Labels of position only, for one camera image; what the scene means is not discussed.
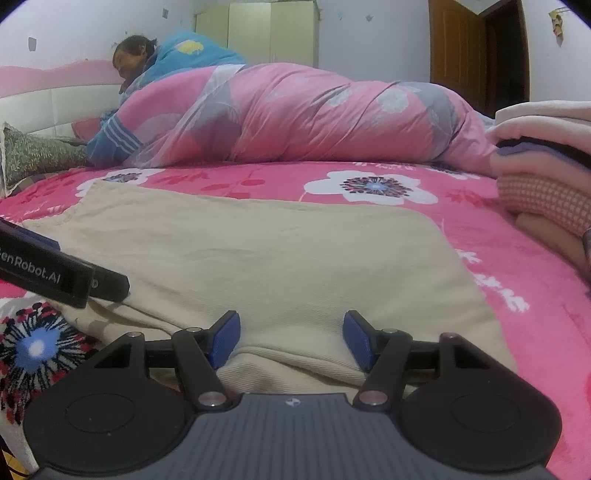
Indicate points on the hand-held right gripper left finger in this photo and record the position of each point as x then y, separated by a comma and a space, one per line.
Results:
226, 337

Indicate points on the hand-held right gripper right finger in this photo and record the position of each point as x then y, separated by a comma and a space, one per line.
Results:
358, 341

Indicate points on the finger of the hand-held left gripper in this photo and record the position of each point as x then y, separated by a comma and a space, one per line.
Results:
111, 284

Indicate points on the beige pants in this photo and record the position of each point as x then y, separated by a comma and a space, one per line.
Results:
254, 258

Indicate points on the green patterned pillow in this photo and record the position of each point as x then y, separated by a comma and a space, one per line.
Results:
37, 152

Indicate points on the dark pink pillow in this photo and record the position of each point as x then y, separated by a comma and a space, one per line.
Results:
87, 129

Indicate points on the pink white headboard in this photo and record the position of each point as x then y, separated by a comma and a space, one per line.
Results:
37, 106

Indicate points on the pink floral bed blanket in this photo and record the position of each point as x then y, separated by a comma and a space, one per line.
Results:
531, 323

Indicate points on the peach folded cloth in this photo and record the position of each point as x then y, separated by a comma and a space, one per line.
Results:
554, 240

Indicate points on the pink checked folded cloth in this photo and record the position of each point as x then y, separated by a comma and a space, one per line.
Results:
545, 203

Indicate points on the pink grey blue quilt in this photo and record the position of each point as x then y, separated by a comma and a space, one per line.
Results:
300, 115

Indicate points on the pale pink folded cloth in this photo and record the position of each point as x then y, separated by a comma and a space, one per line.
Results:
531, 166

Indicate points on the purple folded cloth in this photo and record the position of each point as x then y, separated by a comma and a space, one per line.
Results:
535, 148

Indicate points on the cream folded blanket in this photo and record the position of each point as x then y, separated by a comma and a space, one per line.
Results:
545, 120

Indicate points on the pale yellow wardrobe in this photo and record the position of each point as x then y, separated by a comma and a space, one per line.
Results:
268, 32

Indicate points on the brown wooden door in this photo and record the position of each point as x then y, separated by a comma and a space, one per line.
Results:
457, 55

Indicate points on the yellow wall decoration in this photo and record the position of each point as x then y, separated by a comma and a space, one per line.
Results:
557, 25

